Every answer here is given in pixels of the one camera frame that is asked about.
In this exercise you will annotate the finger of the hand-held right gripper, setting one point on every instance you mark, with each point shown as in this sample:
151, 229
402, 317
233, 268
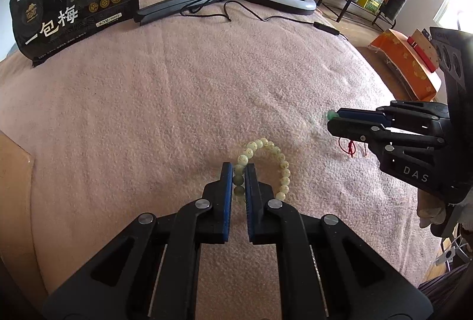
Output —
360, 115
351, 129

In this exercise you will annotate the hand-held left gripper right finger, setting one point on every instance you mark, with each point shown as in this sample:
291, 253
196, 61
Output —
251, 209

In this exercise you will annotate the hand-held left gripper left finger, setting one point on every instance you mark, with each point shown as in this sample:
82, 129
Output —
225, 209

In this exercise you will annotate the cardboard box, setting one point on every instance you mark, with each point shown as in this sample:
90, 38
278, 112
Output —
11, 153

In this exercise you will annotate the person's right hand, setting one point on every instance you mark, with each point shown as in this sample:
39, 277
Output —
430, 211

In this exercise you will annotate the orange cloth covered table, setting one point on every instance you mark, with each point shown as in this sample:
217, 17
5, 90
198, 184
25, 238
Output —
402, 65

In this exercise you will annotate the red flat box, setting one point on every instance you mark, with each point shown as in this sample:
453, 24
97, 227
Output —
421, 54

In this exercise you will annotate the tan flat box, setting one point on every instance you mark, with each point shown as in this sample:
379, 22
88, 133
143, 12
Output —
423, 42

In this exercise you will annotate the bright window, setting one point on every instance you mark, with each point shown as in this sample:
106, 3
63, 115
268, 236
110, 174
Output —
447, 9

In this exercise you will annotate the black folded tripod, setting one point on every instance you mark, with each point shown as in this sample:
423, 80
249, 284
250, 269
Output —
166, 7

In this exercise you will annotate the black snack bag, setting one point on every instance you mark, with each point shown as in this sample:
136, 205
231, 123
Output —
74, 9

